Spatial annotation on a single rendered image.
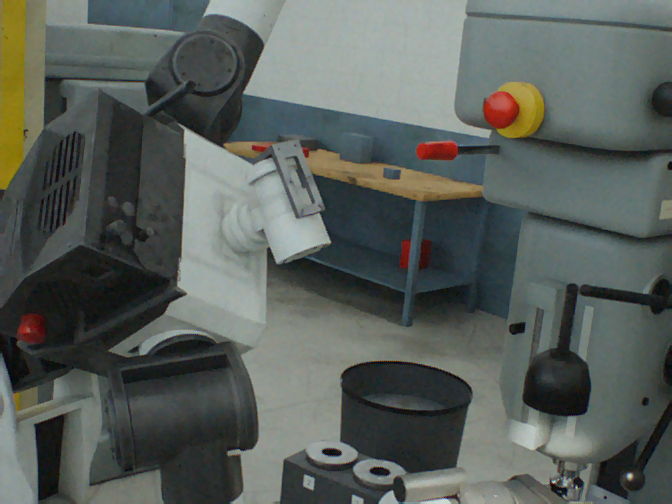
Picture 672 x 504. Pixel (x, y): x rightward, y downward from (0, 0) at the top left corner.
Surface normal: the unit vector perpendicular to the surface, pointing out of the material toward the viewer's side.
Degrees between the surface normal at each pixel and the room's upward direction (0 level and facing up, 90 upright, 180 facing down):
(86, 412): 81
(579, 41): 90
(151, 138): 58
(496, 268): 90
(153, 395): 32
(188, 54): 62
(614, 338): 90
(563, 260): 90
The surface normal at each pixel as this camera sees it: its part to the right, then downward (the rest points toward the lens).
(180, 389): 0.08, -0.79
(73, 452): -0.55, 0.14
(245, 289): 0.75, -0.35
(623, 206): -0.72, 0.09
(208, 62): 0.12, -0.24
